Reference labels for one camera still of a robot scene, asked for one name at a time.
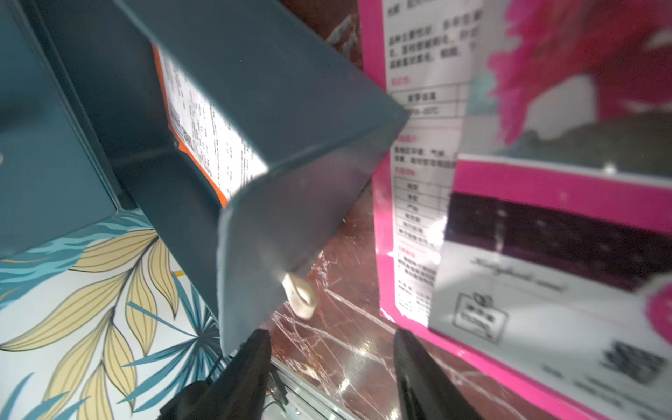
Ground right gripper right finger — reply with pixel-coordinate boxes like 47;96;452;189
394;328;481;420

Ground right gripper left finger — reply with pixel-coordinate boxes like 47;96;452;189
159;329;271;420

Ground pink flower seed bag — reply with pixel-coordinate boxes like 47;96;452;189
428;1;671;419

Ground orange seed bag label side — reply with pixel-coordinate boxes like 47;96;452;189
152;47;269;206

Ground teal bottom drawer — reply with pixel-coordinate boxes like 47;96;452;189
28;1;408;354

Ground teal drawer cabinet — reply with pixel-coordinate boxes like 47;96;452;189
1;1;120;258

